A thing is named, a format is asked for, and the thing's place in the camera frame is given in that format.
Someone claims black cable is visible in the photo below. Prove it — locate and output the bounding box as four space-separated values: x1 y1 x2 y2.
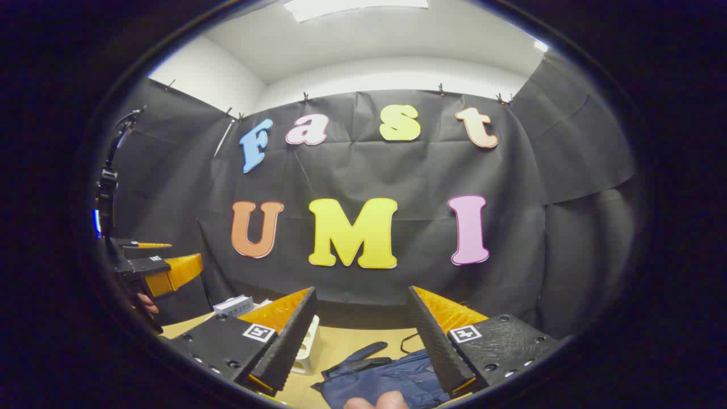
104 107 147 171

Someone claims black backdrop cloth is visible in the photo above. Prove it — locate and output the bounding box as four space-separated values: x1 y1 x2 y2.
99 54 640 341

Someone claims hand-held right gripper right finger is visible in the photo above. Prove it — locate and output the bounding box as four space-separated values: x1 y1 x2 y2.
405 286 563 398

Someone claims white ceiling light panel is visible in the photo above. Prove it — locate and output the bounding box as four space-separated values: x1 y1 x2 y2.
283 0 430 23

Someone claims blue and black schoolbag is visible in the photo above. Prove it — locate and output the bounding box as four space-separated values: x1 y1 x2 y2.
311 332 455 409

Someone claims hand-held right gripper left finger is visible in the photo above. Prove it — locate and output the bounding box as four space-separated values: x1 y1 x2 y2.
162 287 319 397

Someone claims white plastic bookshelf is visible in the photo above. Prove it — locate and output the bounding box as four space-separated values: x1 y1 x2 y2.
291 315 320 375

